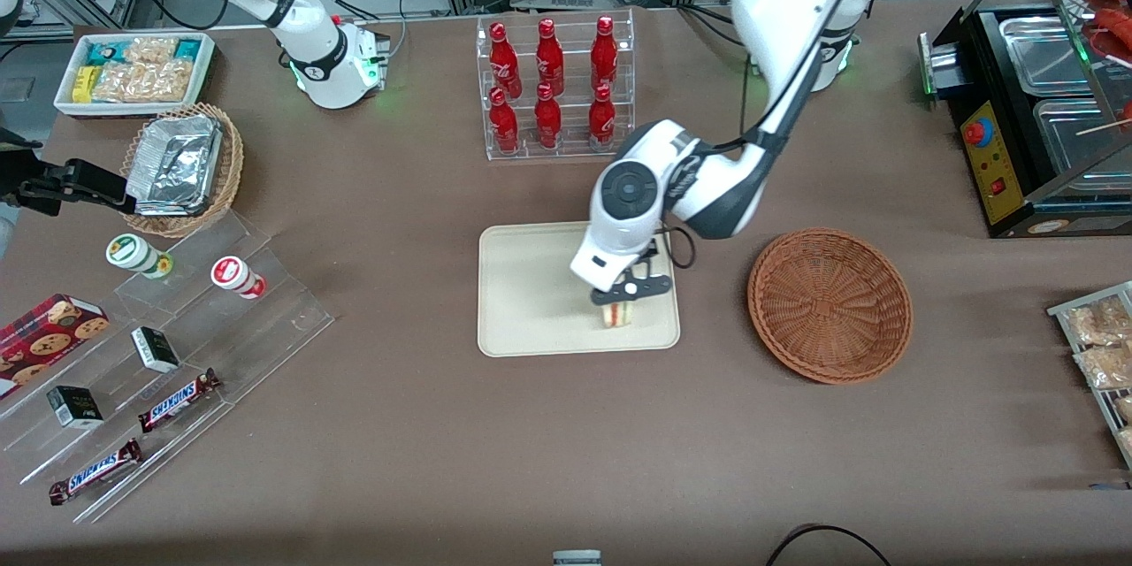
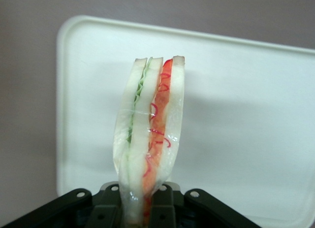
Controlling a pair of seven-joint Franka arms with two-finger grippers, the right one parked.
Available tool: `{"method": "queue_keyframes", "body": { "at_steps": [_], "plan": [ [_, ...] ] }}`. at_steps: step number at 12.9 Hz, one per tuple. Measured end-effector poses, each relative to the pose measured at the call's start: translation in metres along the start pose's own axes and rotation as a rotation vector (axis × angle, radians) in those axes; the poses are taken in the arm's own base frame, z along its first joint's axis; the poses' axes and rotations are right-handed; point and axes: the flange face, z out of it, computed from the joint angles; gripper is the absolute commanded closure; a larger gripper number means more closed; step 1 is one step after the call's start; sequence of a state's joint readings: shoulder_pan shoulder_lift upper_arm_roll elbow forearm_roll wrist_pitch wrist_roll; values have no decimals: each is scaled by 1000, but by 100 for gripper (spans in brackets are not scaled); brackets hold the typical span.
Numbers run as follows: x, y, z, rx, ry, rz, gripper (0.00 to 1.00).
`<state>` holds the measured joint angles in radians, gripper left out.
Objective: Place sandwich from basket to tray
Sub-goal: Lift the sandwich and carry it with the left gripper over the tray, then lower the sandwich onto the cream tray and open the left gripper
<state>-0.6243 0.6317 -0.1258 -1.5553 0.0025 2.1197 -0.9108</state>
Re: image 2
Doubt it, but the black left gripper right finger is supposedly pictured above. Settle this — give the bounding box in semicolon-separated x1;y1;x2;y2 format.
149;181;263;228

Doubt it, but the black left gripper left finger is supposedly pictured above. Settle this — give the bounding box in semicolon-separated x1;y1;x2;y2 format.
0;181;124;228

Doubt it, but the triangle sandwich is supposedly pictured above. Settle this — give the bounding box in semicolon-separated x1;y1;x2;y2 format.
113;55;186;225

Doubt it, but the cream plastic tray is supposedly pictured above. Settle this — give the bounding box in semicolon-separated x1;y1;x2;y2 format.
56;15;315;228

